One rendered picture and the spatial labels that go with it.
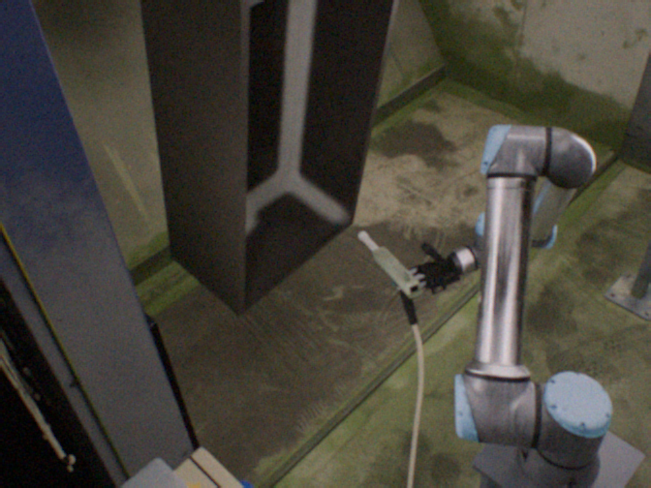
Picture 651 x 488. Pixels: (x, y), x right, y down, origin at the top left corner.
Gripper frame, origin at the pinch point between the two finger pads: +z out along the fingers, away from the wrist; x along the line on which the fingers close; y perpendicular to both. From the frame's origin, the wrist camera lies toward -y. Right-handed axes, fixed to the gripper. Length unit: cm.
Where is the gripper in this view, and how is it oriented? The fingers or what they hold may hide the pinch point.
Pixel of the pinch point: (398, 283)
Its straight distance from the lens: 222.9
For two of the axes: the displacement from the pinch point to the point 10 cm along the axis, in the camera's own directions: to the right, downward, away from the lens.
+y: 2.9, 8.6, 4.2
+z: -9.1, 3.8, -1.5
